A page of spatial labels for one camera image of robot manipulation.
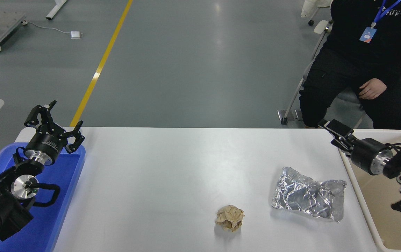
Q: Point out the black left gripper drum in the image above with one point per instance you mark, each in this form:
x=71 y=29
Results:
x=46 y=143

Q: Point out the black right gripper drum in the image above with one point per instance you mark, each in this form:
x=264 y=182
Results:
x=364 y=155

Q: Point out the silver foil tray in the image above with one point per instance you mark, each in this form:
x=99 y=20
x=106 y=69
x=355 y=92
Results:
x=305 y=196

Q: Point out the tan paper ball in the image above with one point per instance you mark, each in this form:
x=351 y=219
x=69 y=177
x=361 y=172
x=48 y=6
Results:
x=229 y=217

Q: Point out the person's right hand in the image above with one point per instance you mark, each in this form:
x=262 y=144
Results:
x=373 y=87

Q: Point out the blue plastic tray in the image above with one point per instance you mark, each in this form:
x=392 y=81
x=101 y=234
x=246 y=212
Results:
x=57 y=196

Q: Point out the large pale plastic bin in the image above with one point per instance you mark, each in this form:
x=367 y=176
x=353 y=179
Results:
x=375 y=210

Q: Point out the person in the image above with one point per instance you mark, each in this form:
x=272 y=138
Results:
x=354 y=56

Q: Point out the white power adapter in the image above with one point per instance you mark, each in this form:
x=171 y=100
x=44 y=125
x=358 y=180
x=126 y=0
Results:
x=75 y=35

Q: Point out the grey office chair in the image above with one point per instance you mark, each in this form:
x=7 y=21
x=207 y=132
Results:
x=321 y=26

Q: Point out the grey wheeled platform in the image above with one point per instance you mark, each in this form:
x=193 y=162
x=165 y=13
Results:
x=1 y=24

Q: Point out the white metal table leg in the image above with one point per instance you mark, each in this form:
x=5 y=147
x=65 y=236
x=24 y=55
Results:
x=55 y=8

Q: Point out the white draped rolling chair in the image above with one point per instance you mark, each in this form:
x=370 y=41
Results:
x=312 y=7

